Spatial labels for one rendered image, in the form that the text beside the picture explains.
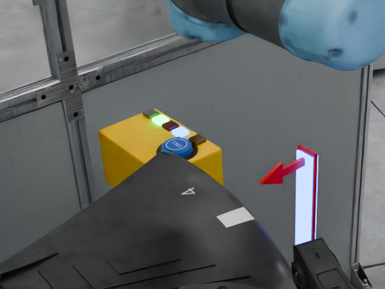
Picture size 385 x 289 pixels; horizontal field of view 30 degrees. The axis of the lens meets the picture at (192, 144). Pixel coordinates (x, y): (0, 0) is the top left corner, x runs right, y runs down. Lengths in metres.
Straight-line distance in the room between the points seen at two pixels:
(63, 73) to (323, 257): 0.88
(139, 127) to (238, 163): 0.74
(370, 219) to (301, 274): 2.06
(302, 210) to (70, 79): 0.72
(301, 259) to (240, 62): 1.09
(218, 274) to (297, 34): 0.22
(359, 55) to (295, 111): 1.31
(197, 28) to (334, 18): 0.16
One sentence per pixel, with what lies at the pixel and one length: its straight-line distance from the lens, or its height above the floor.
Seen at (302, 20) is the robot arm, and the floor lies 1.39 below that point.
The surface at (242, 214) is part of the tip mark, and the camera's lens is 0.66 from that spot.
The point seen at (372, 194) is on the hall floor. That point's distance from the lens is 2.75.
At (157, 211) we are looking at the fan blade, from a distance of 0.65.
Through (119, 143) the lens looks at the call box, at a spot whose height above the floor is 1.07.
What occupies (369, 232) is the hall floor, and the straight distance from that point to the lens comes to 2.56.
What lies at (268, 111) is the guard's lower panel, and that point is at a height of 0.74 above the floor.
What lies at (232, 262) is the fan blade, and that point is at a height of 1.17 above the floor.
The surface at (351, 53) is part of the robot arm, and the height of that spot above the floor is 1.37.
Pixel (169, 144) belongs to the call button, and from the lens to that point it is 0.94.
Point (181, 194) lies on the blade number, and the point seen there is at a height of 1.18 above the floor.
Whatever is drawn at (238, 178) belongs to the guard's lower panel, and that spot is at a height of 0.59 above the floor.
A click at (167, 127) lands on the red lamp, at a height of 1.08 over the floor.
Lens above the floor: 1.56
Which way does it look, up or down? 31 degrees down
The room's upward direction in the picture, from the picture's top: 4 degrees counter-clockwise
